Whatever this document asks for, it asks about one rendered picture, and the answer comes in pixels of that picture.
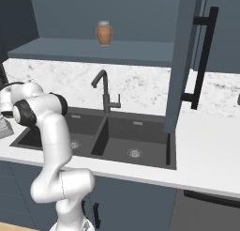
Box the grey dishwasher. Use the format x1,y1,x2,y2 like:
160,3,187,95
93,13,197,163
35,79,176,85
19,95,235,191
168,189,240,231

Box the black tap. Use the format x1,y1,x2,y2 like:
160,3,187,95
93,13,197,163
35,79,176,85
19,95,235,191
90,69,123,115

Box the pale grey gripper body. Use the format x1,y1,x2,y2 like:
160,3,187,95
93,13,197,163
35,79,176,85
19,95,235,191
0,115,15,141

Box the black dishwasher handle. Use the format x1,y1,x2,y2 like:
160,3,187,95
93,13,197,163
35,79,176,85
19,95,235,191
183,189,240,209

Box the grey cabinet shelf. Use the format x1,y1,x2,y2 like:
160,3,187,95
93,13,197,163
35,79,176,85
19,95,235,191
7,37,175,69

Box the brown canned food jar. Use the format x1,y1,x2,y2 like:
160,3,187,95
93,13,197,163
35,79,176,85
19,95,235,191
95,20,113,47

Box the grey open cabinet door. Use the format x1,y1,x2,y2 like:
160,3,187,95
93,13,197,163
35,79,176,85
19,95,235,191
163,0,204,134

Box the grey closed cabinet door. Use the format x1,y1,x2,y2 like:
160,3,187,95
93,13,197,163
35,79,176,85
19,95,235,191
193,0,240,75

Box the dark grey cabinet door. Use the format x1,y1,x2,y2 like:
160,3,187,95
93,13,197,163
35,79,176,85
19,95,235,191
0,0,40,64

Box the black double sink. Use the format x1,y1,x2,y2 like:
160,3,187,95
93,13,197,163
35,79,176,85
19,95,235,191
8,106,178,171

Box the black base cabinet handle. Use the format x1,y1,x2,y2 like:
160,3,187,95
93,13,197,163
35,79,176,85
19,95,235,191
92,202,102,230

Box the black cabinet door handle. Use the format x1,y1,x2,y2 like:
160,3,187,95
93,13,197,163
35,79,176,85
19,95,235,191
181,6,220,111

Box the grey base cabinets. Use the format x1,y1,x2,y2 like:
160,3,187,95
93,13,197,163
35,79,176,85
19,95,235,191
0,159,178,231

